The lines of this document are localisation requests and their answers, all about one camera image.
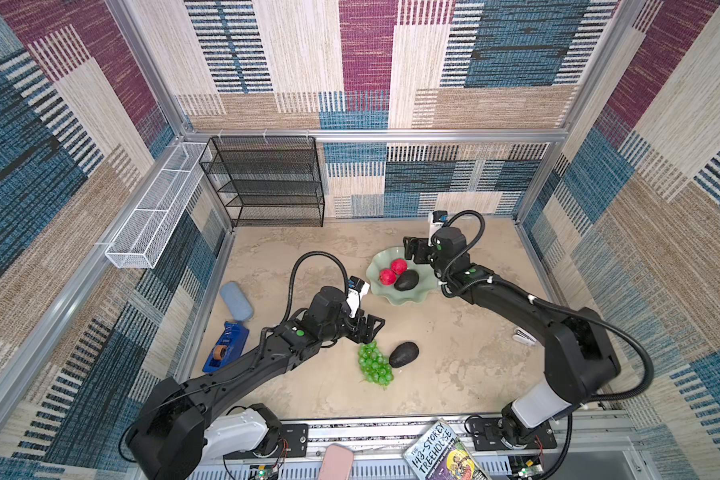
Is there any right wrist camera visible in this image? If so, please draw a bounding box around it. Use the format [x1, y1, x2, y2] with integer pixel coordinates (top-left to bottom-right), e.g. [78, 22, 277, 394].
[428, 210, 448, 246]

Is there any pink phone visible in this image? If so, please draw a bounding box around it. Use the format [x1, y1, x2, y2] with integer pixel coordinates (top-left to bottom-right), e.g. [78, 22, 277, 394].
[317, 444, 354, 480]

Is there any mint green wavy bowl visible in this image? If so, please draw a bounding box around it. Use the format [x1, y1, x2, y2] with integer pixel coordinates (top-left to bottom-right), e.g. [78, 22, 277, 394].
[366, 247, 439, 306]

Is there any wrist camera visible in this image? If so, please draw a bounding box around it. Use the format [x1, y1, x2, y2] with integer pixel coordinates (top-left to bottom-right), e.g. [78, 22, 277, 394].
[428, 210, 448, 246]
[344, 276, 370, 319]

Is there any treehouse book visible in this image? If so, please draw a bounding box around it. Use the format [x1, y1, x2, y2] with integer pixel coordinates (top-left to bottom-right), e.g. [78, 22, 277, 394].
[403, 419, 489, 480]

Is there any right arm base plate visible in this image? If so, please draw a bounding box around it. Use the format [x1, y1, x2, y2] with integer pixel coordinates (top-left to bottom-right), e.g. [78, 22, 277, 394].
[464, 415, 558, 452]

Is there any blue grey oblong case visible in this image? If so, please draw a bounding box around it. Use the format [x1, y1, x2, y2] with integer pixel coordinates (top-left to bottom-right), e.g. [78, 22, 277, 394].
[219, 281, 254, 322]

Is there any white mesh wall basket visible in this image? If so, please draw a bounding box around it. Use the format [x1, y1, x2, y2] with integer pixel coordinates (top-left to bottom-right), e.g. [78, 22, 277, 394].
[105, 142, 205, 269]

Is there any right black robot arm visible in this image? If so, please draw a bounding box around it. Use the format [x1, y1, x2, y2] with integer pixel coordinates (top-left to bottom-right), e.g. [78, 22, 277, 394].
[403, 210, 655, 479]

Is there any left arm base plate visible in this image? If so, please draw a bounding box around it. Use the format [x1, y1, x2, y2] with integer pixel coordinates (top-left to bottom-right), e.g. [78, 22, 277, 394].
[223, 423, 309, 461]

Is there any black wire shelf rack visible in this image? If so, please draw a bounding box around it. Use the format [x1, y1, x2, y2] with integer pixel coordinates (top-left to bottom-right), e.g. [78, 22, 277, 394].
[199, 136, 325, 227]

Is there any dark avocado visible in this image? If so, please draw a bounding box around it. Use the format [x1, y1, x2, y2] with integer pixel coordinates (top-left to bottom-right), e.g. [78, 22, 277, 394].
[393, 269, 420, 291]
[388, 341, 420, 369]

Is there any green fake grape bunch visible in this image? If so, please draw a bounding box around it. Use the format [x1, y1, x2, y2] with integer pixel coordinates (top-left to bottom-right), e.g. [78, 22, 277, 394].
[357, 341, 394, 387]

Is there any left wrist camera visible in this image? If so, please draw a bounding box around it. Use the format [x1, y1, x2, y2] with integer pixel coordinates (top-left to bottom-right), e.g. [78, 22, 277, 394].
[344, 276, 370, 319]

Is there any red fake fruit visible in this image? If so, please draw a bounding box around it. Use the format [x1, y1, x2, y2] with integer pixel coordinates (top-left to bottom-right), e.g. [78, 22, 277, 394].
[379, 268, 398, 286]
[390, 258, 408, 276]

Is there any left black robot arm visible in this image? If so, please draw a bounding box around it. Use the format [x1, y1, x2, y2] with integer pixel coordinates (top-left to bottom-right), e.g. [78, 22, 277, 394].
[117, 267, 385, 479]

